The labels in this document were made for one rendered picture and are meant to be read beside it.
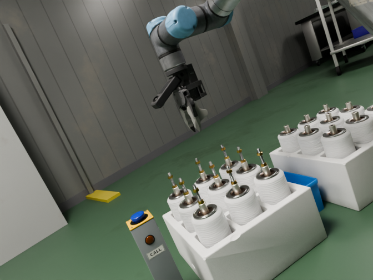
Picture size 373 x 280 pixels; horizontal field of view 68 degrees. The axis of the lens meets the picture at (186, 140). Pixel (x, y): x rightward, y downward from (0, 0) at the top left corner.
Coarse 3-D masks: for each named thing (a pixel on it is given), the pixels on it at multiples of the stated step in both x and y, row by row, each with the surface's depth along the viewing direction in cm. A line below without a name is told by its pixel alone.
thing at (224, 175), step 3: (240, 162) 108; (237, 165) 106; (240, 165) 106; (231, 168) 105; (234, 168) 105; (237, 168) 105; (219, 171) 109; (222, 171) 107; (225, 171) 105; (234, 171) 104; (222, 174) 107; (225, 174) 106; (228, 174) 105; (234, 174) 105; (222, 177) 108; (225, 177) 106; (228, 177) 106; (234, 177) 105
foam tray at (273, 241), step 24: (168, 216) 104; (264, 216) 78; (288, 216) 81; (312, 216) 84; (192, 240) 82; (240, 240) 75; (264, 240) 78; (288, 240) 81; (312, 240) 84; (192, 264) 93; (216, 264) 73; (240, 264) 75; (264, 264) 78; (288, 264) 81
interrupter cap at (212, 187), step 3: (222, 180) 96; (225, 180) 95; (228, 180) 94; (213, 183) 97; (225, 183) 92; (228, 183) 92; (210, 186) 95; (213, 186) 95; (219, 186) 93; (222, 186) 91; (225, 186) 91; (210, 189) 92; (213, 189) 91; (216, 189) 91
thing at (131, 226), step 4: (144, 212) 80; (148, 212) 79; (144, 216) 77; (148, 216) 76; (152, 216) 75; (144, 220) 75; (148, 220) 74; (128, 224) 76; (132, 224) 75; (136, 224) 74; (140, 224) 74; (132, 228) 73
